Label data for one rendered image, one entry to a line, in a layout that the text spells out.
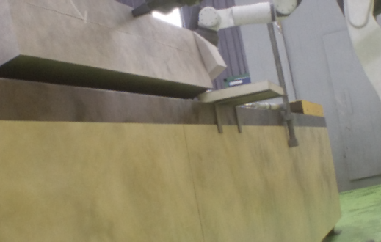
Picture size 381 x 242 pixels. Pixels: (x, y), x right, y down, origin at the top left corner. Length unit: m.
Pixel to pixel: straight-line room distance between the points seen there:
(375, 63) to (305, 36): 5.82
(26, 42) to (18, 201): 0.28
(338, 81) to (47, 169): 6.46
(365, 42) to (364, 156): 5.63
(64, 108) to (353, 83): 6.35
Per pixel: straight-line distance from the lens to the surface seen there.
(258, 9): 2.05
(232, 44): 11.44
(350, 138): 7.30
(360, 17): 1.69
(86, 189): 1.12
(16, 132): 0.97
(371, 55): 1.70
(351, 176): 7.32
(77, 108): 1.15
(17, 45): 1.03
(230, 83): 11.29
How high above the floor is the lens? 0.57
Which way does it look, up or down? 4 degrees up
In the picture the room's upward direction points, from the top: 10 degrees counter-clockwise
